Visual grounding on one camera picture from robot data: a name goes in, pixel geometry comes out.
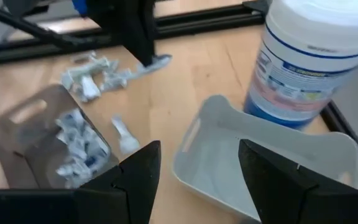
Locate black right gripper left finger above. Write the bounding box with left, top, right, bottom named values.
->
left=73, top=139, right=162, bottom=224

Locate brown translucent plastic bin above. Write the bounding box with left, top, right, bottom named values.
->
left=0, top=83, right=120, bottom=191

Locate white packet with dark print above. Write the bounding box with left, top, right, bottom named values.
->
left=59, top=71, right=75, bottom=91
left=67, top=130, right=102, bottom=159
left=56, top=160, right=90, bottom=184
left=85, top=139, right=110, bottom=169
left=56, top=109, right=85, bottom=131

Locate grey plastic bin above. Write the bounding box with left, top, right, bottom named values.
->
left=172, top=94, right=358, bottom=223

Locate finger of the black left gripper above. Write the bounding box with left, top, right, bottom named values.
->
left=116, top=27, right=157, bottom=68

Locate white narrow packet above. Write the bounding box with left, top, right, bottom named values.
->
left=99, top=70, right=134, bottom=93
left=71, top=50, right=98, bottom=63
left=135, top=54, right=173, bottom=76

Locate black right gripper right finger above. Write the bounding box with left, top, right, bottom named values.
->
left=238, top=138, right=358, bottom=224

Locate white wipes canister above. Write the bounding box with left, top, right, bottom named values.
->
left=242, top=0, right=358, bottom=130

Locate green striped long packet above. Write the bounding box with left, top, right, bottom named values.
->
left=65, top=58, right=111, bottom=78

